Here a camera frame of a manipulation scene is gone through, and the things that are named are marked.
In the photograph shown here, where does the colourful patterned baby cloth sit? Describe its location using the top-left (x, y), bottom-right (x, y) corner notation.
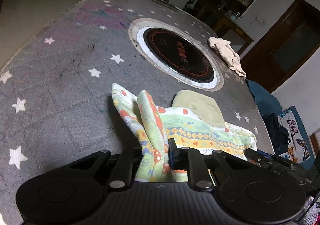
top-left (112, 83), bottom-right (257, 182)

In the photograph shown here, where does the butterfly patterned cushion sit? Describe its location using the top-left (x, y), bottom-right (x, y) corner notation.
top-left (277, 106), bottom-right (315, 170)

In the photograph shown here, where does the blue fabric storage bag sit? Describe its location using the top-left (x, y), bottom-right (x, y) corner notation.
top-left (246, 80), bottom-right (291, 155)

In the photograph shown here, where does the pale green towel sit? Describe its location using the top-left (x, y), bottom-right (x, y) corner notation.
top-left (172, 90), bottom-right (226, 128)

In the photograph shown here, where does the grey star tablecloth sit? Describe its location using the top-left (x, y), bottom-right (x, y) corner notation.
top-left (0, 0), bottom-right (276, 225)

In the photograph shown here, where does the round black induction cooker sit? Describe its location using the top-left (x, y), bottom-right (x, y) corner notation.
top-left (128, 18), bottom-right (224, 92)

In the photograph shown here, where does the cream garment with number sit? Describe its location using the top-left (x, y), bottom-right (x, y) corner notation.
top-left (208, 36), bottom-right (246, 79)

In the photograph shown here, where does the dark wooden door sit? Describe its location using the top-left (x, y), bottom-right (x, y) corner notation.
top-left (241, 0), bottom-right (319, 93)

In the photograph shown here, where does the wooden side table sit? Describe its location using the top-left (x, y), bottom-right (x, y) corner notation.
top-left (213, 16), bottom-right (254, 55)

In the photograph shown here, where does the dark flat tray on table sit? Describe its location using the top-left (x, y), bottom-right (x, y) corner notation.
top-left (151, 0), bottom-right (178, 11)

